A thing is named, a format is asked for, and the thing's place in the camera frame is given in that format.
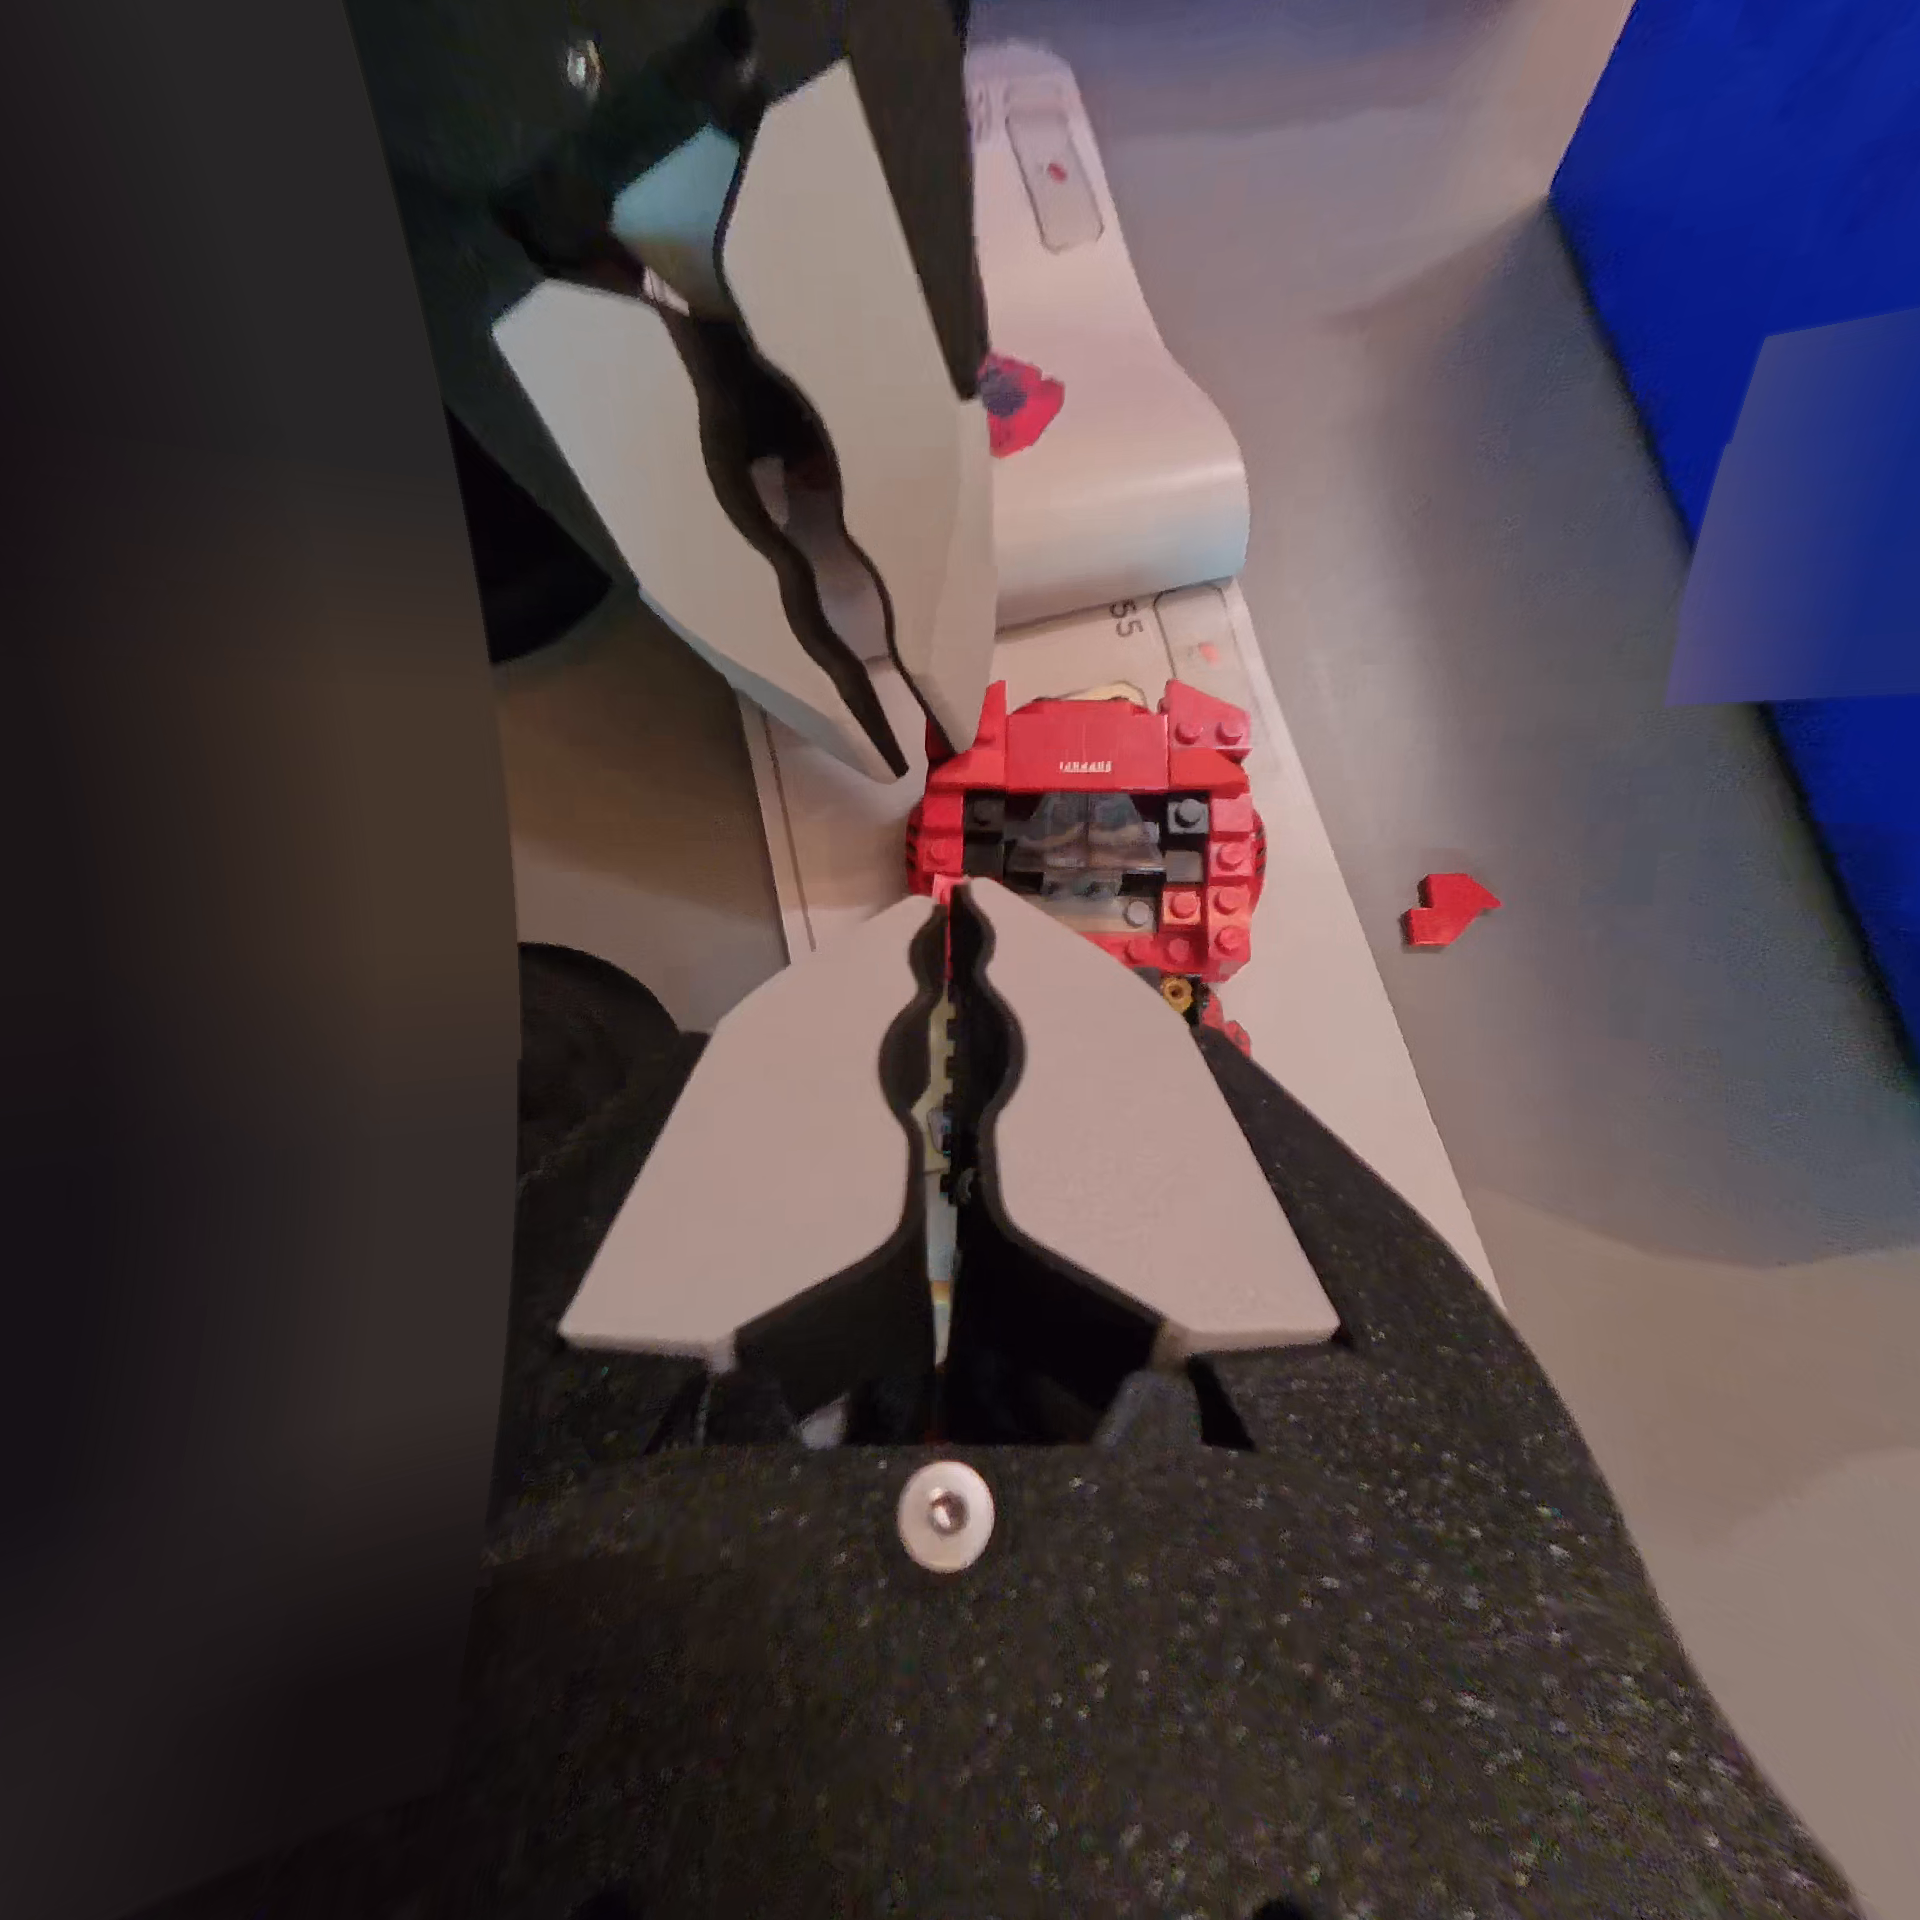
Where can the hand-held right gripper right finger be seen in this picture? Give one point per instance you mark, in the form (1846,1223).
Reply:
(1172,1202)

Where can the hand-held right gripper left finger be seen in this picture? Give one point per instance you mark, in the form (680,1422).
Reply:
(750,1202)

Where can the red lego car body section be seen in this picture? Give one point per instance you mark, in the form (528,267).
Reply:
(1081,752)

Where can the blue plastic bin with divider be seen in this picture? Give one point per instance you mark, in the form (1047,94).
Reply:
(1725,149)

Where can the angled red lego piece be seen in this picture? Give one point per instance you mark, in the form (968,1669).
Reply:
(1442,913)

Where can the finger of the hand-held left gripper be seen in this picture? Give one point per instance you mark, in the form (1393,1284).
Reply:
(885,375)
(601,437)

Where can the white instruction booklet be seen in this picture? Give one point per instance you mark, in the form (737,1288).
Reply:
(1127,495)

